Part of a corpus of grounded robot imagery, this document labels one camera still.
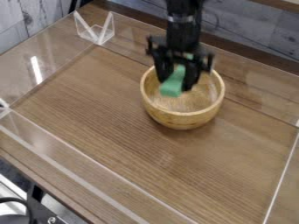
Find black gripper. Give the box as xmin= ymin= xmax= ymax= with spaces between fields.
xmin=145 ymin=36 xmax=214 ymax=91

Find clear acrylic corner bracket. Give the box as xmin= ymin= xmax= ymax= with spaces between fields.
xmin=73 ymin=10 xmax=115 ymax=46

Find black table leg bracket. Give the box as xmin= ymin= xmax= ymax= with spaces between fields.
xmin=27 ymin=184 xmax=68 ymax=224

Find wooden bowl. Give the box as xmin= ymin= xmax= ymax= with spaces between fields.
xmin=140 ymin=67 xmax=226 ymax=130

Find green rectangular stick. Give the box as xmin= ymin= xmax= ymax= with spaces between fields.
xmin=159 ymin=64 xmax=187 ymax=98

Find black cable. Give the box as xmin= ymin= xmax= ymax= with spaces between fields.
xmin=0 ymin=197 xmax=39 ymax=224

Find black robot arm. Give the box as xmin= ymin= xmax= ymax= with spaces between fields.
xmin=145 ymin=0 xmax=215 ymax=91

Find clear acrylic barrier wall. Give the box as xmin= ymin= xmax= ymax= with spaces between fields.
xmin=0 ymin=99 xmax=198 ymax=224

